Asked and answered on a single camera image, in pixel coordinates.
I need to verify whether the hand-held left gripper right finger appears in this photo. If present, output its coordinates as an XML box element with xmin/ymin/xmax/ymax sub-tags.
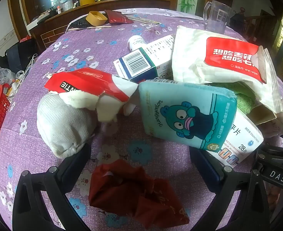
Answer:
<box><xmin>190</xmin><ymin>147</ymin><xmax>270</xmax><ymax>231</ymax></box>

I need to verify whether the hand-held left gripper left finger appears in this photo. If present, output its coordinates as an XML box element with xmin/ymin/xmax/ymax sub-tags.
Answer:
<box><xmin>12</xmin><ymin>143</ymin><xmax>92</xmax><ymax>231</ymax></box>

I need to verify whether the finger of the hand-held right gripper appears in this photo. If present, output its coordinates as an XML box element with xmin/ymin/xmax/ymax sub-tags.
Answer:
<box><xmin>257</xmin><ymin>146</ymin><xmax>283</xmax><ymax>166</ymax></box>

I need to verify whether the grey white knitted sock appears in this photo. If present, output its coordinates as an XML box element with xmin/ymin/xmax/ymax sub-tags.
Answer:
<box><xmin>37</xmin><ymin>94</ymin><xmax>97</xmax><ymax>158</ymax></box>

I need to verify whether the dark red bag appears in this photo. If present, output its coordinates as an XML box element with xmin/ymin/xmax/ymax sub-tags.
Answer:
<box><xmin>89</xmin><ymin>165</ymin><xmax>190</xmax><ymax>229</ymax></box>

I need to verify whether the green fluffy cloth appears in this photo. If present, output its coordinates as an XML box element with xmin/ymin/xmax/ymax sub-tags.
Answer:
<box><xmin>204</xmin><ymin>82</ymin><xmax>258</xmax><ymax>115</ymax></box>

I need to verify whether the teal cartoon tissue pack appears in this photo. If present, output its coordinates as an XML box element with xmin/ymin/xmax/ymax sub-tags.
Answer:
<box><xmin>138</xmin><ymin>79</ymin><xmax>238</xmax><ymax>151</ymax></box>

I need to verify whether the red and white torn box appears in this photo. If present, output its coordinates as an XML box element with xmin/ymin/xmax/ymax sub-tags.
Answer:
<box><xmin>44</xmin><ymin>69</ymin><xmax>138</xmax><ymax>123</ymax></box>

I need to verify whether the purple floral tablecloth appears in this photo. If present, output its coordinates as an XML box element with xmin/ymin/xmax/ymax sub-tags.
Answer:
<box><xmin>0</xmin><ymin>8</ymin><xmax>283</xmax><ymax>231</ymax></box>

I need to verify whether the clear plastic bag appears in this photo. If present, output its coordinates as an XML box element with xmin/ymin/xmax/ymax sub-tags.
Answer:
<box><xmin>0</xmin><ymin>67</ymin><xmax>17</xmax><ymax>85</ymax></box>

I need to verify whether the blue white medicine box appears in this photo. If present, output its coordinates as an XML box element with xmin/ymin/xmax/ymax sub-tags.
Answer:
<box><xmin>113</xmin><ymin>35</ymin><xmax>176</xmax><ymax>85</ymax></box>

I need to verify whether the white wet wipe packet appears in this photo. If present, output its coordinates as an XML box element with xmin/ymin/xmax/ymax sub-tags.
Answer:
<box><xmin>172</xmin><ymin>25</ymin><xmax>283</xmax><ymax>114</ymax></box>

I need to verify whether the dark shopping bag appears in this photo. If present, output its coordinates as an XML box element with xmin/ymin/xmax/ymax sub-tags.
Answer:
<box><xmin>5</xmin><ymin>40</ymin><xmax>39</xmax><ymax>71</ymax></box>

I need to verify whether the white plastic bottle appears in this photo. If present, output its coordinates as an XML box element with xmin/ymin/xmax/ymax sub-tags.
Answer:
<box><xmin>127</xmin><ymin>36</ymin><xmax>149</xmax><ymax>52</ymax></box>

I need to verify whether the wooden chopstick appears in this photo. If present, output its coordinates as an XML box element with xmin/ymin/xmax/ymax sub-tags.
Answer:
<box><xmin>68</xmin><ymin>25</ymin><xmax>112</xmax><ymax>32</ymax></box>

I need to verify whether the wooden brick-pattern counter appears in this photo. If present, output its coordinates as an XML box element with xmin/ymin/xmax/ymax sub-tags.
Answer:
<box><xmin>32</xmin><ymin>0</ymin><xmax>173</xmax><ymax>52</ymax></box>

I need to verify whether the black mesh pad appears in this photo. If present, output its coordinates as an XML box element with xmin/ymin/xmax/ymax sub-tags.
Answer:
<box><xmin>72</xmin><ymin>18</ymin><xmax>92</xmax><ymax>28</ymax></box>

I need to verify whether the yellow round container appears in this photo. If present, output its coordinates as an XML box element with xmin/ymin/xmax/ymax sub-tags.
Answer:
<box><xmin>86</xmin><ymin>11</ymin><xmax>108</xmax><ymax>26</ymax></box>

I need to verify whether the dark hanging jacket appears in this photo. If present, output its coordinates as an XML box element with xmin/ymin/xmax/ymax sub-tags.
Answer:
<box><xmin>230</xmin><ymin>7</ymin><xmax>247</xmax><ymax>28</ymax></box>

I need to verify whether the white flat box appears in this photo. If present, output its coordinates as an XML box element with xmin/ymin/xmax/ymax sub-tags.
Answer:
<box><xmin>26</xmin><ymin>12</ymin><xmax>51</xmax><ymax>31</ymax></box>

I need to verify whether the dark red packet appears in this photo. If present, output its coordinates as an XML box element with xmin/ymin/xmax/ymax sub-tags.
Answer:
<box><xmin>105</xmin><ymin>10</ymin><xmax>134</xmax><ymax>25</ymax></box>

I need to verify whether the clear plastic pitcher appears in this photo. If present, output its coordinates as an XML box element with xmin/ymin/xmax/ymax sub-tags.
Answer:
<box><xmin>203</xmin><ymin>0</ymin><xmax>236</xmax><ymax>33</ymax></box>

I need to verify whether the pale wooden ruler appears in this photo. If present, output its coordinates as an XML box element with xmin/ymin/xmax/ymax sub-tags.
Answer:
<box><xmin>126</xmin><ymin>14</ymin><xmax>162</xmax><ymax>26</ymax></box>

